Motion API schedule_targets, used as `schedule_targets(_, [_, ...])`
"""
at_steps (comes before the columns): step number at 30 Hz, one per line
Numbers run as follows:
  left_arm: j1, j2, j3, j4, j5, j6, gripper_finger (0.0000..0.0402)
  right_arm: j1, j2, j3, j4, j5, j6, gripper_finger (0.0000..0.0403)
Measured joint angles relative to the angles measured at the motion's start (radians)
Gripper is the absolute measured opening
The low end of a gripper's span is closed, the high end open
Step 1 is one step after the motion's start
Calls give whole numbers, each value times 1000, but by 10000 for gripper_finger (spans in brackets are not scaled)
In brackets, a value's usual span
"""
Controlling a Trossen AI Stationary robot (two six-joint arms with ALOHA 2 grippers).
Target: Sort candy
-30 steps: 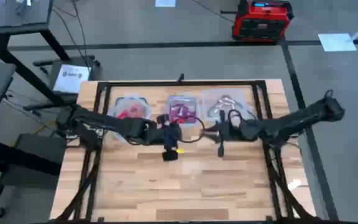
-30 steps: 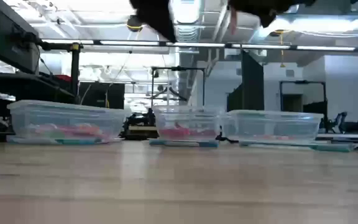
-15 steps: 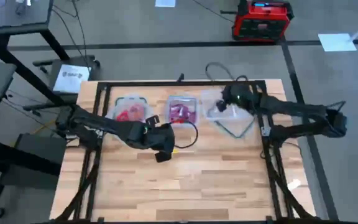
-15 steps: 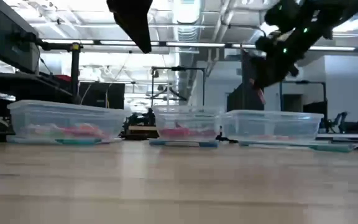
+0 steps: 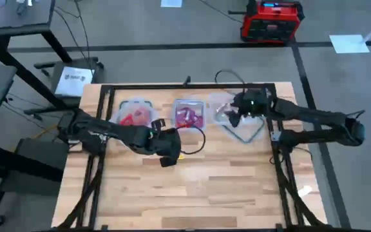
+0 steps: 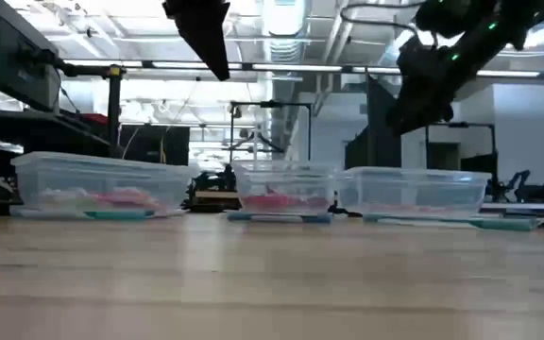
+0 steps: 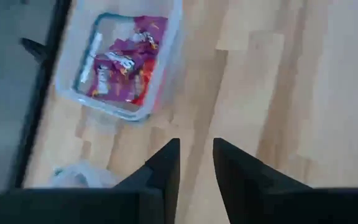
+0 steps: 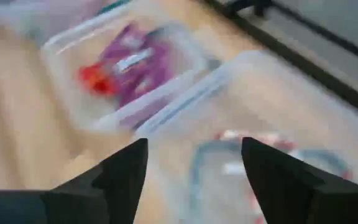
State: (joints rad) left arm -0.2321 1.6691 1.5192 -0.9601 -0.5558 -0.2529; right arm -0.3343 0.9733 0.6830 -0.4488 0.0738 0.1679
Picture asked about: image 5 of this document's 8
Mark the red black power station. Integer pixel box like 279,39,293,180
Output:
240,0,305,45

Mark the white printed paper sheet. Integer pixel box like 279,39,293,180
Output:
54,66,95,98

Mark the dark grey desk mat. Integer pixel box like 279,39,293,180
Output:
0,0,53,30

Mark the small clear plastic container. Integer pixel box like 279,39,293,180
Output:
171,99,207,130

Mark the white tape piece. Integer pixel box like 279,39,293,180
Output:
297,184,314,198

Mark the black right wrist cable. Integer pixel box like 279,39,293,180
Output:
214,68,248,95

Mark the medium teal-rimmed plastic lid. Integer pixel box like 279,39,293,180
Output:
216,106,267,145

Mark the large clear plastic container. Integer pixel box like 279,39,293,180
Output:
110,97,160,130

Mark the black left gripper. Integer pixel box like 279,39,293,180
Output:
136,127,182,168

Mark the black metal table frame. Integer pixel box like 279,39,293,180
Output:
52,82,330,232

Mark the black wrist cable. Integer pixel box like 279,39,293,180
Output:
175,124,207,155
214,68,248,95

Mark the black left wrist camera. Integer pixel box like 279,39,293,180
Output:
151,118,167,133

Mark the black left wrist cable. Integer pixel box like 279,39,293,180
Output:
175,124,207,155

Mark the black floor cable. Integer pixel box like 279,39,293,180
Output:
52,0,91,62
198,0,245,24

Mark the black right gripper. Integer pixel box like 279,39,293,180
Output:
229,89,271,128

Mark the red candy pack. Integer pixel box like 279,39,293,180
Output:
119,113,135,127
131,107,151,126

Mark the white floor paper sheet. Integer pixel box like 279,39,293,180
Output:
160,0,184,8

